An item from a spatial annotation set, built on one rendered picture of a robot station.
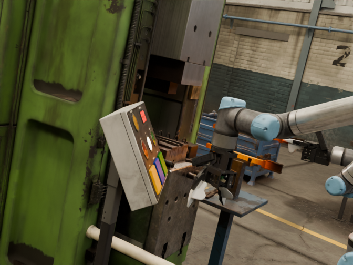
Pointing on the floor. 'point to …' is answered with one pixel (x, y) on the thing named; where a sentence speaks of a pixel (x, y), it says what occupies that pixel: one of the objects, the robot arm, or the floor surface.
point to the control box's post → (107, 224)
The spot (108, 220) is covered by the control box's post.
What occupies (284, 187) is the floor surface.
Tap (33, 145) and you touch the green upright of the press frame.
